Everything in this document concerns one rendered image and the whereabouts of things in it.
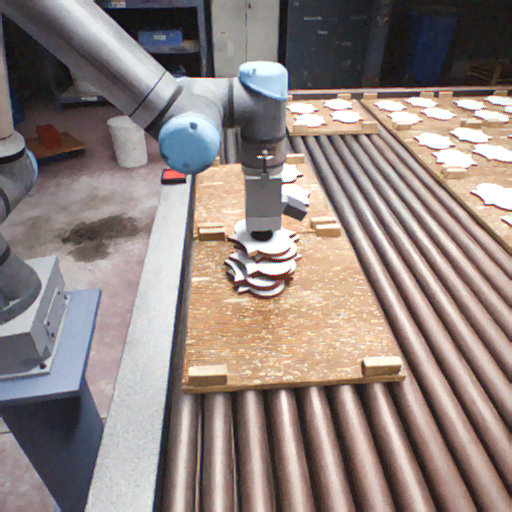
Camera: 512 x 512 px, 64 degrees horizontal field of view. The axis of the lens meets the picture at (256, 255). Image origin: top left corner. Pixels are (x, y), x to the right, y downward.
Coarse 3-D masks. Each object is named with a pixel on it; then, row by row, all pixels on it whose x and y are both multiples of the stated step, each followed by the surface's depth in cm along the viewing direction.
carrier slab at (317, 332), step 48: (336, 240) 94; (192, 288) 80; (288, 288) 80; (336, 288) 80; (192, 336) 70; (240, 336) 70; (288, 336) 70; (336, 336) 70; (384, 336) 70; (240, 384) 62; (288, 384) 63; (336, 384) 63
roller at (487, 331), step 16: (352, 144) 147; (368, 160) 135; (368, 176) 129; (384, 192) 118; (400, 208) 109; (400, 224) 107; (416, 224) 102; (416, 240) 98; (432, 240) 97; (432, 256) 92; (448, 272) 87; (448, 288) 85; (464, 288) 82; (464, 304) 80; (480, 304) 79; (480, 320) 76; (480, 336) 74; (496, 336) 72; (496, 352) 70
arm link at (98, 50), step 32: (0, 0) 42; (32, 0) 42; (64, 0) 43; (32, 32) 44; (64, 32) 43; (96, 32) 44; (96, 64) 45; (128, 64) 46; (128, 96) 48; (160, 96) 48; (192, 96) 52; (160, 128) 50; (192, 128) 49; (192, 160) 51
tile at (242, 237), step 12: (240, 228) 81; (228, 240) 79; (240, 240) 78; (252, 240) 78; (264, 240) 78; (276, 240) 78; (288, 240) 78; (252, 252) 75; (264, 252) 75; (276, 252) 74
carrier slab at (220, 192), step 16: (208, 176) 121; (224, 176) 121; (240, 176) 121; (304, 176) 121; (208, 192) 113; (224, 192) 113; (240, 192) 113; (320, 192) 113; (208, 208) 106; (224, 208) 106; (240, 208) 106; (320, 208) 106; (224, 224) 99; (288, 224) 99; (304, 224) 99
